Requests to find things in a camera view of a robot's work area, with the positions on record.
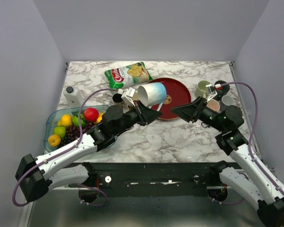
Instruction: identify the round red lacquer tray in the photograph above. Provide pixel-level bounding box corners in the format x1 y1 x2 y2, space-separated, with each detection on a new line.
149 78 191 121

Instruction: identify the light green mug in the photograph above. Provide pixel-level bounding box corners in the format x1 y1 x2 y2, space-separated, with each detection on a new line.
195 80 210 98

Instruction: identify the cream mug black handle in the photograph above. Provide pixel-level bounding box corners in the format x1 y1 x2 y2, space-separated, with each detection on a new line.
123 102 131 113

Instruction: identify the brown striped stoneware mug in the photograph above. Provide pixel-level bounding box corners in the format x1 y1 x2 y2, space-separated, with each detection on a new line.
112 93 124 106

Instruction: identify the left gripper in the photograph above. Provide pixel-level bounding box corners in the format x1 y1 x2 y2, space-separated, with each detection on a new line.
113 100 162 136

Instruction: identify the green avocado toy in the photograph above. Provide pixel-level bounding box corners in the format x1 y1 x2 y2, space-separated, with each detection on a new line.
72 113 86 127

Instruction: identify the yellow orange pepper toy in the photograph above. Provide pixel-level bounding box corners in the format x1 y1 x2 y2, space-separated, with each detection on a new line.
47 134 61 147

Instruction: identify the clear blue fruit container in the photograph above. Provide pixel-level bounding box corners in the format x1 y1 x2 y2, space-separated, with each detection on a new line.
43 105 116 154

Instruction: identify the dark grape bunch toy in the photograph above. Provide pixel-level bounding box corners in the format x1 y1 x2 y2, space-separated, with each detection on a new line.
57 125 80 148

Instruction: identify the yellow lemon toy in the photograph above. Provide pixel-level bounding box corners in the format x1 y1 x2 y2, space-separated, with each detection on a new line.
96 113 104 124
57 114 72 127

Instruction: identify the green chips bag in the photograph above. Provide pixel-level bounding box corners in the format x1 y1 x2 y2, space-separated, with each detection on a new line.
104 62 153 89

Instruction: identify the green lime toy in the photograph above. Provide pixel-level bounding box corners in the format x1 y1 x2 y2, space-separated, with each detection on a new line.
53 126 66 138

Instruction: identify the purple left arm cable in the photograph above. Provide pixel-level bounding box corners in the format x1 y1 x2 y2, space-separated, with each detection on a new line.
12 87 120 207

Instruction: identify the light blue mug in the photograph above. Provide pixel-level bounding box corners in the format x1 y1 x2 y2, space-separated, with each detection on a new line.
137 82 167 111

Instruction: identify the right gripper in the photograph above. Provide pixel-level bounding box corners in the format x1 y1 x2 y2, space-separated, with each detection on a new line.
171 96 226 132

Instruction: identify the grey-blue textured mug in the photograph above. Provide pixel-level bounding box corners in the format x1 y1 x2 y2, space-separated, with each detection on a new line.
221 95 234 106

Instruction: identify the red apple toy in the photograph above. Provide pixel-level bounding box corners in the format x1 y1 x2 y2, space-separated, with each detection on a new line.
83 107 99 122

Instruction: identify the pink mug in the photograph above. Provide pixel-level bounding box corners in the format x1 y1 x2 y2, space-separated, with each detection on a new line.
206 99 220 112

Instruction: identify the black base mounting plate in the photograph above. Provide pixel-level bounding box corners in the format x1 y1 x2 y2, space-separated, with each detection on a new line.
68 162 251 198

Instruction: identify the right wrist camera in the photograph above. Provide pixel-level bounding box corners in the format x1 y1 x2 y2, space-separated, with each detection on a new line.
206 84 222 101

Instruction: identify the dark teal mug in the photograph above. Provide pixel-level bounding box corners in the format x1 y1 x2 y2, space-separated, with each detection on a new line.
214 80 230 101

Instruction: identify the white bottle black cap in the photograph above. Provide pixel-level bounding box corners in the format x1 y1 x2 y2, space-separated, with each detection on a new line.
63 86 84 108

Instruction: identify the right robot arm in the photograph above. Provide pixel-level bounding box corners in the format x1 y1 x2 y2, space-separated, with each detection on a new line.
171 97 284 227

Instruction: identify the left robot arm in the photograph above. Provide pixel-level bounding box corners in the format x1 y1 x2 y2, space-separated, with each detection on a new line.
12 101 162 206

